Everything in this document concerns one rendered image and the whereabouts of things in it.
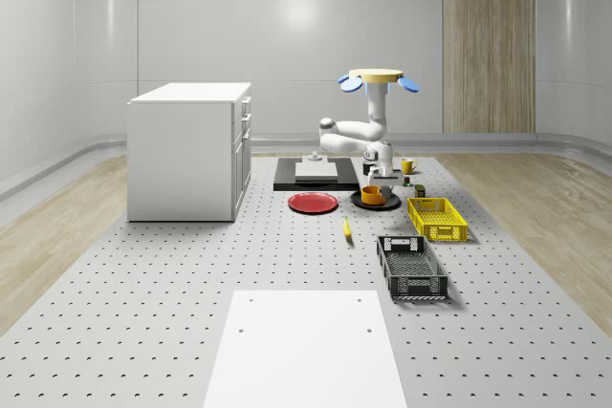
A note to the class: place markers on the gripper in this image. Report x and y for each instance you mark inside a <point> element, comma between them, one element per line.
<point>382,174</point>

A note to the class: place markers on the yellow bowl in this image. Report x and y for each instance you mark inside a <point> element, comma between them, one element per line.
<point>370,197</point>

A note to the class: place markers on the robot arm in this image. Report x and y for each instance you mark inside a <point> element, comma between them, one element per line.
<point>354,132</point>

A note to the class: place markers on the black mug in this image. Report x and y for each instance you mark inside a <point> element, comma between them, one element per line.
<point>366,169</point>

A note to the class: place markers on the yellow mug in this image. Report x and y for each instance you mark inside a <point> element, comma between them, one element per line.
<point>408,166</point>

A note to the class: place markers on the black plate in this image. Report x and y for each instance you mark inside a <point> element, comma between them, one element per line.
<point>394,202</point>

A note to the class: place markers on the banana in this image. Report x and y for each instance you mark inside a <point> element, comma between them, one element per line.
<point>347,230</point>

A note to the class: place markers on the yellow basket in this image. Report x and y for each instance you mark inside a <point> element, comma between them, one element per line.
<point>437,224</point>

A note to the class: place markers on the red plate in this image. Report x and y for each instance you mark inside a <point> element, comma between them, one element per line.
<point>313,203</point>

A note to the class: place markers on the dark grey basket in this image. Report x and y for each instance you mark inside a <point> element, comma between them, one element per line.
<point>411,267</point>

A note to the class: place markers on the drone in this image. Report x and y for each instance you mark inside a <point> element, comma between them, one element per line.
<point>375,75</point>

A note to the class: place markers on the white board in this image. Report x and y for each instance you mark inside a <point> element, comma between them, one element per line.
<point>306,350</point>

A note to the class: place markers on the white cabinet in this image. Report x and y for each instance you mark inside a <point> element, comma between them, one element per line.
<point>181,159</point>

